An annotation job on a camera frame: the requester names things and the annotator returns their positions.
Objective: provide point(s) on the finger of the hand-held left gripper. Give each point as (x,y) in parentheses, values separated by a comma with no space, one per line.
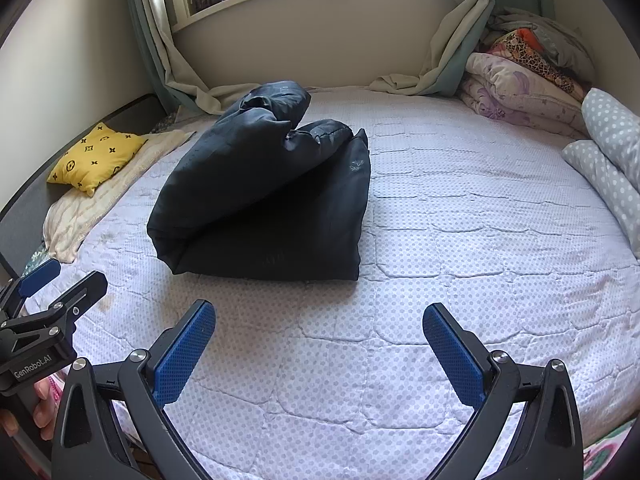
(40,276)
(80,292)

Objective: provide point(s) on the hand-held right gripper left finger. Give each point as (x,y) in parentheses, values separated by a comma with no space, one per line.
(182,355)

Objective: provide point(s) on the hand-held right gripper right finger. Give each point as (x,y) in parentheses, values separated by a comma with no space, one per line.
(457,360)

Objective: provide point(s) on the black padded jacket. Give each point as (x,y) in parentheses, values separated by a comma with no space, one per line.
(260,200)

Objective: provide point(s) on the person's left hand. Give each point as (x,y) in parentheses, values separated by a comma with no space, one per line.
(46,410)

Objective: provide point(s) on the cream knitted blanket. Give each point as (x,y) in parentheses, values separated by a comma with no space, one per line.
(75,220)

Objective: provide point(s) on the white quilted bed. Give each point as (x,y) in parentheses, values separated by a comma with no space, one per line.
(450,260)

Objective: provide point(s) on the yellow patterned pillow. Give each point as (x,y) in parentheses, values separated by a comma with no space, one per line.
(95,157)

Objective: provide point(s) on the floral bed sheet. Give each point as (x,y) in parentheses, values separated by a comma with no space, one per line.
(605,455)

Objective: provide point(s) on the grey polka dot pillow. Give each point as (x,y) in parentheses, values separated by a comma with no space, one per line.
(615,125)
(605,185)

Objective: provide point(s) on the beige and teal curtain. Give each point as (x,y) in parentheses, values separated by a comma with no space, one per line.
(465,35)
(155,35)

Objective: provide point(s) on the purple floral quilt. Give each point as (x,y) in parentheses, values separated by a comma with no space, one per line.
(515,95)

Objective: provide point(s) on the orange patterned blanket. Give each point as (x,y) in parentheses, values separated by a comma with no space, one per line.
(530,55)

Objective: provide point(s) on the grey folded cloth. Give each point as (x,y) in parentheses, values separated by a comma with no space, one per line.
(555,42)

